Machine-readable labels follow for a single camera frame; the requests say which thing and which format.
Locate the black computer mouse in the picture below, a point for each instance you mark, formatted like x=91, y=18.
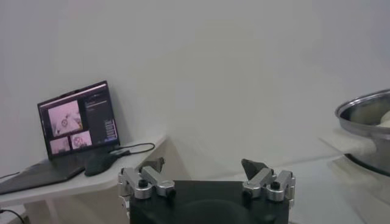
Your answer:
x=100, y=164

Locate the small black usb hub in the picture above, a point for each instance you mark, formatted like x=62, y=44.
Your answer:
x=122, y=153

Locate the white steamed baozi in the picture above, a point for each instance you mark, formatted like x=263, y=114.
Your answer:
x=385, y=120

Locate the cream electric cooker base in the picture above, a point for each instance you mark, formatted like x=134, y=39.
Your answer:
x=374, y=188

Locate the stainless steel steamer pot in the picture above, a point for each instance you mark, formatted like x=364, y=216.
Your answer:
x=359, y=121

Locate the white side table rounded corner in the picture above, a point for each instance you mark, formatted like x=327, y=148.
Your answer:
x=91, y=182

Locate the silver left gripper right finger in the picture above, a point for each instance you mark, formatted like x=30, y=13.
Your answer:
x=259, y=179

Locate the black laptop with pink windows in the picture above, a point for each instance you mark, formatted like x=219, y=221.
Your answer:
x=97, y=121

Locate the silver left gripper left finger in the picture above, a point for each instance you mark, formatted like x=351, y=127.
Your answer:
x=158, y=181

